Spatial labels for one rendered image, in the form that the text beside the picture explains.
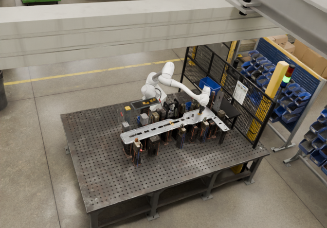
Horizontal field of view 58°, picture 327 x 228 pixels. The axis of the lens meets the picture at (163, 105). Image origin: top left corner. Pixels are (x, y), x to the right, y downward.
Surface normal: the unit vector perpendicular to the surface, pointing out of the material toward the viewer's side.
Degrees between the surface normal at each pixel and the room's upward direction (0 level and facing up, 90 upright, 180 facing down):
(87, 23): 90
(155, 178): 0
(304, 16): 90
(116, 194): 0
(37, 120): 0
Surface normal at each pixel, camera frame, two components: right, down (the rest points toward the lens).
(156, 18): 0.41, 0.63
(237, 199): 0.12, -0.75
